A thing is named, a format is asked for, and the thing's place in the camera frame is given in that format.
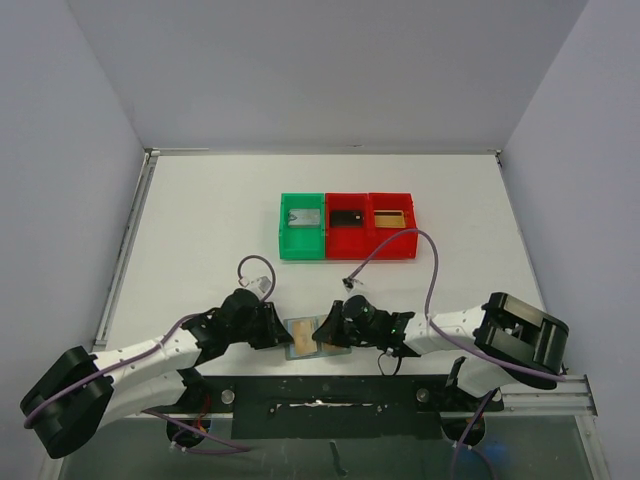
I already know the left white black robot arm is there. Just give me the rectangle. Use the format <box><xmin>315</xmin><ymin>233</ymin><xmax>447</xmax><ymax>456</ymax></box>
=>
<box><xmin>20</xmin><ymin>289</ymin><xmax>293</xmax><ymax>459</ymax></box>

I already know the middle red plastic bin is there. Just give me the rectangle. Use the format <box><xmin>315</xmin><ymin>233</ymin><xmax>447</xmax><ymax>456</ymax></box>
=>
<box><xmin>325</xmin><ymin>192</ymin><xmax>372</xmax><ymax>260</ymax></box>

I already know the silver grey card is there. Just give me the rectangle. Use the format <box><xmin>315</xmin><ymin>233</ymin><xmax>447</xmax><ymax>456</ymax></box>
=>
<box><xmin>287</xmin><ymin>208</ymin><xmax>322</xmax><ymax>228</ymax></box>

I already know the green plastic bin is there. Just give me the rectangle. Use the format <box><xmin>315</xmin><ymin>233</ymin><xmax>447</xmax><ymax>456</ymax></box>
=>
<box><xmin>278</xmin><ymin>193</ymin><xmax>326</xmax><ymax>261</ymax></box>

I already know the right red plastic bin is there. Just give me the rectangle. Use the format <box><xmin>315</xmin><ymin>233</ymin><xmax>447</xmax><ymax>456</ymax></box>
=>
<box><xmin>369</xmin><ymin>192</ymin><xmax>418</xmax><ymax>260</ymax></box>

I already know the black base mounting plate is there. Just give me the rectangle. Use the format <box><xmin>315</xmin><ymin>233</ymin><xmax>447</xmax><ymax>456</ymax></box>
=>
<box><xmin>158</xmin><ymin>375</ymin><xmax>481</xmax><ymax>440</ymax></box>

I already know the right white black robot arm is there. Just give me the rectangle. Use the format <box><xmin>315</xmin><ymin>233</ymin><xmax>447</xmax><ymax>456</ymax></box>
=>
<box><xmin>312</xmin><ymin>292</ymin><xmax>569</xmax><ymax>409</ymax></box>

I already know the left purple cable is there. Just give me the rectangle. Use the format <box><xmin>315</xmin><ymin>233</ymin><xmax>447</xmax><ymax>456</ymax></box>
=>
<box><xmin>22</xmin><ymin>255</ymin><xmax>279</xmax><ymax>455</ymax></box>

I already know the red plastic bin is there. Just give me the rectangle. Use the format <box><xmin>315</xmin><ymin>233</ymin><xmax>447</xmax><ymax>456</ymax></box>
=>
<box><xmin>369</xmin><ymin>192</ymin><xmax>418</xmax><ymax>260</ymax></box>
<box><xmin>325</xmin><ymin>192</ymin><xmax>372</xmax><ymax>260</ymax></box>

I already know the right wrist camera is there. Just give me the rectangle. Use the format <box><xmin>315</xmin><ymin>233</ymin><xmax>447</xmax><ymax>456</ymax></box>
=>
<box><xmin>342</xmin><ymin>276</ymin><xmax>364</xmax><ymax>291</ymax></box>

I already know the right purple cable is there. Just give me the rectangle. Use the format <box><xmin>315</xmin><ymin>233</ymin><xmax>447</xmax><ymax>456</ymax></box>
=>
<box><xmin>342</xmin><ymin>228</ymin><xmax>569</xmax><ymax>480</ymax></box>

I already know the black card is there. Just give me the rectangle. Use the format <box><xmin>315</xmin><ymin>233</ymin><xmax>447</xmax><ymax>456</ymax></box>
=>
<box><xmin>329</xmin><ymin>210</ymin><xmax>364</xmax><ymax>229</ymax></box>

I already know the aluminium frame rail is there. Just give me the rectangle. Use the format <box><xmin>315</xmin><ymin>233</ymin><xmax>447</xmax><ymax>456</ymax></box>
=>
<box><xmin>496</xmin><ymin>375</ymin><xmax>597</xmax><ymax>416</ymax></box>

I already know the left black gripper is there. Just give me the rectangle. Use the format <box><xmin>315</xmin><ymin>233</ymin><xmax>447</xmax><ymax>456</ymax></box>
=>
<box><xmin>228</xmin><ymin>301</ymin><xmax>292</xmax><ymax>349</ymax></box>

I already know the gold card with stripe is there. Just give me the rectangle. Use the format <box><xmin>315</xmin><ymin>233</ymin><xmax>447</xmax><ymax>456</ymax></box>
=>
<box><xmin>374</xmin><ymin>210</ymin><xmax>406</xmax><ymax>229</ymax></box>

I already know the purple cable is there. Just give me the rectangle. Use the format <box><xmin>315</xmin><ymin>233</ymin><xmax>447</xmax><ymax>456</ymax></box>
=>
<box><xmin>22</xmin><ymin>255</ymin><xmax>279</xmax><ymax>455</ymax></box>
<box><xmin>342</xmin><ymin>228</ymin><xmax>569</xmax><ymax>480</ymax></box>

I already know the green card holder wallet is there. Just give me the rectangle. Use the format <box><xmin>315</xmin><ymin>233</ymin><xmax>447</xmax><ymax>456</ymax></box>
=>
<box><xmin>284</xmin><ymin>315</ymin><xmax>351</xmax><ymax>361</ymax></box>

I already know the left aluminium side rail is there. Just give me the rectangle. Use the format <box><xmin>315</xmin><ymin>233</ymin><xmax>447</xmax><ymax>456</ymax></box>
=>
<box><xmin>92</xmin><ymin>149</ymin><xmax>159</xmax><ymax>351</ymax></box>

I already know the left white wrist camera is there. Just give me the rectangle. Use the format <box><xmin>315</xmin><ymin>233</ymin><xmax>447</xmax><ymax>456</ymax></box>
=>
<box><xmin>238</xmin><ymin>276</ymin><xmax>273</xmax><ymax>298</ymax></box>

